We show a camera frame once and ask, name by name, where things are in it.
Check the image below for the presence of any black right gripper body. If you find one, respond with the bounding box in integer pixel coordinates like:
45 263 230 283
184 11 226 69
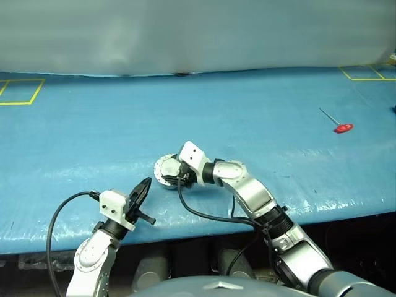
178 161 196 190

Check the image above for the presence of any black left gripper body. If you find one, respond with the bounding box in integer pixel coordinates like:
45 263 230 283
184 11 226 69
123 197 142 224

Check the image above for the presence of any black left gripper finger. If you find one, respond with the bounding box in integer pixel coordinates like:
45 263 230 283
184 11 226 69
129 176 153 212
136 210 157 226

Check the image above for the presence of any silver finned motor cover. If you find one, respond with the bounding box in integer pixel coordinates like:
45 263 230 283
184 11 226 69
153 153 184 186

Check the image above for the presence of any grey rounded shape under table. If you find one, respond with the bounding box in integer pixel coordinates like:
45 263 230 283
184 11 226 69
133 249 170 292
216 249 256 278

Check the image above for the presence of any blue foam table sheet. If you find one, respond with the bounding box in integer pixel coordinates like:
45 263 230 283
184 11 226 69
0 64 396 255

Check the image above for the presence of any grey robot torso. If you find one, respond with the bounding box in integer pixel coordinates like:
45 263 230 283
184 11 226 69
129 276 316 297

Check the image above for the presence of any white foam backdrop sheet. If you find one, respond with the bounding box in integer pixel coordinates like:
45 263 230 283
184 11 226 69
0 0 396 77

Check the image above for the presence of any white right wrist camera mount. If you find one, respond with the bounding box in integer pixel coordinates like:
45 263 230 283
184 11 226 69
179 140 207 186

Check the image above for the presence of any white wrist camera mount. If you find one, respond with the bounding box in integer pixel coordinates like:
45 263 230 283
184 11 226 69
179 140 207 186
99 190 137 231

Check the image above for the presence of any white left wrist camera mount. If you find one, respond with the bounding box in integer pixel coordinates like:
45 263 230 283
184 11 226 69
99 190 137 231

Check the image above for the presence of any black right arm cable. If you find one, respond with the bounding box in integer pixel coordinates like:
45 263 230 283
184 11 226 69
177 178 279 279

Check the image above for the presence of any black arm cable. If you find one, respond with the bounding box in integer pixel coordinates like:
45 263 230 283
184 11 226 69
177 178 279 279
45 191 101 297

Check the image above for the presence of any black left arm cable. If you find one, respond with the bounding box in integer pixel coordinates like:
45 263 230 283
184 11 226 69
45 191 101 297

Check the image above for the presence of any red-handled hex key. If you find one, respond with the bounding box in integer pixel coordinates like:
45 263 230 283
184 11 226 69
319 107 354 134

